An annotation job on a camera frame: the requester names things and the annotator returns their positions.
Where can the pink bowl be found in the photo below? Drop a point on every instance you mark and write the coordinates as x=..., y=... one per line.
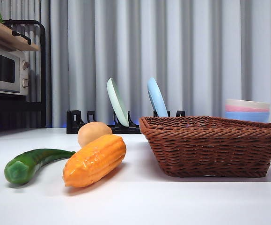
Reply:
x=243, y=109

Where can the green cucumber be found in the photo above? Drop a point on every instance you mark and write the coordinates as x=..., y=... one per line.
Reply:
x=27, y=164

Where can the blue bowl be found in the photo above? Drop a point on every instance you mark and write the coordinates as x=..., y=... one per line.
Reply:
x=247, y=116

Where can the black plate rack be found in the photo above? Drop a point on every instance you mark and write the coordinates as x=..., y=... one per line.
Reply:
x=75, y=122

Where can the pale green plate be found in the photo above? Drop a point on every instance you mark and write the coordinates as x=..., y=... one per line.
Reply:
x=116, y=103

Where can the pale blue plate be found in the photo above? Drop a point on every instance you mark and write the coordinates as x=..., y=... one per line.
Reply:
x=156, y=98

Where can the tan potato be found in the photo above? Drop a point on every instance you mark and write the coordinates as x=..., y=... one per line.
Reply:
x=90, y=133

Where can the brown wicker basket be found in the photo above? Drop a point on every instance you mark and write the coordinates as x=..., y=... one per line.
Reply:
x=207, y=152

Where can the cream bowl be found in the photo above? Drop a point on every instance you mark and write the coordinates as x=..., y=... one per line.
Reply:
x=247, y=103

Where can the orange corn cob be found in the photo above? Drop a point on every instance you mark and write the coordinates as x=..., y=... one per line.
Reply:
x=95, y=159

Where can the black metal shelf frame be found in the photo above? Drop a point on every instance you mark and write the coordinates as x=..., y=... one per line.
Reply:
x=43, y=70

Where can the grey pleated curtain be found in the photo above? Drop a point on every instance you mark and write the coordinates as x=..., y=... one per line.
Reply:
x=196, y=47

